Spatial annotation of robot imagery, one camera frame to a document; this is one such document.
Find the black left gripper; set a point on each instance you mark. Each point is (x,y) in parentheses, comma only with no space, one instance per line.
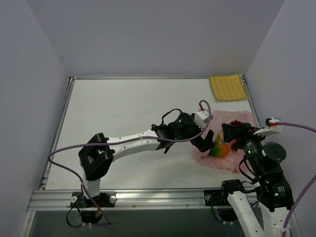
(197,138)

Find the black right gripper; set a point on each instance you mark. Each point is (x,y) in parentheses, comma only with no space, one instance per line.
(237,133)

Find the orange green fake mango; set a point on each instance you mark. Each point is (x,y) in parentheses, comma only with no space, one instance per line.
(220,149)

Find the pink plastic bag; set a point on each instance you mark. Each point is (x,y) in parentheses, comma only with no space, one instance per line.
(232,159)

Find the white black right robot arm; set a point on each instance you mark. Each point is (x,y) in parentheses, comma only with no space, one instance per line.
(273,192)

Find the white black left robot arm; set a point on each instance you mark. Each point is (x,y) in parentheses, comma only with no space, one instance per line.
(98,154)

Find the yellow woven mat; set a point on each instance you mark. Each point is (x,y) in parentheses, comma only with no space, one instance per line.
(227,88)

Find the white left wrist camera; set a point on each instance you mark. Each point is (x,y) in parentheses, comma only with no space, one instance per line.
(201,118)

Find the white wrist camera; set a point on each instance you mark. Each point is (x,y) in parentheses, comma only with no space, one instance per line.
(201,118)
(271,127)

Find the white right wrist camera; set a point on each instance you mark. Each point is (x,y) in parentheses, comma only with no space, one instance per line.
(271,127)

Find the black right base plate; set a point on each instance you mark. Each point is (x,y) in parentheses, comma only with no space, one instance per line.
(217,196)

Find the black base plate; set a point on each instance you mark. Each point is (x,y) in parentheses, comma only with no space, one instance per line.
(217,196)
(105,199)

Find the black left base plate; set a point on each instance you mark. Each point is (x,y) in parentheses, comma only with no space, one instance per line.
(105,199)

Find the aluminium front rail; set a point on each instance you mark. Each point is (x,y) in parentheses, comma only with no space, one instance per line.
(59,200)

